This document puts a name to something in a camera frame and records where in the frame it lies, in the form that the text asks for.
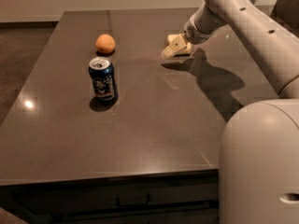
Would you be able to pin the dark drawer handle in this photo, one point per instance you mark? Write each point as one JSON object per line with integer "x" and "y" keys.
{"x": 133, "y": 202}

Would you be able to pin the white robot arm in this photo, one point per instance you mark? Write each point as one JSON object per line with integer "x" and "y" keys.
{"x": 259, "y": 156}

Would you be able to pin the dark box in corner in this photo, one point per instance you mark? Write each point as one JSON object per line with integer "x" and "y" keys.
{"x": 286, "y": 13}

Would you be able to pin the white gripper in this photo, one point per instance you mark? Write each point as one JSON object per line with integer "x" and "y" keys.
{"x": 193, "y": 34}

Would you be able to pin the yellow sponge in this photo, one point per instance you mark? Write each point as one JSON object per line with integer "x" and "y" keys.
{"x": 183, "y": 45}

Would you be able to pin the orange fruit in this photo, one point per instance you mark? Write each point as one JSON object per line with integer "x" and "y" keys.
{"x": 105, "y": 44}

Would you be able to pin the dark cabinet drawer front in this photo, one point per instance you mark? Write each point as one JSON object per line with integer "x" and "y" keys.
{"x": 104, "y": 197}

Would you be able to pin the blue pepsi can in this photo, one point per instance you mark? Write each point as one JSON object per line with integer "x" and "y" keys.
{"x": 101, "y": 70}

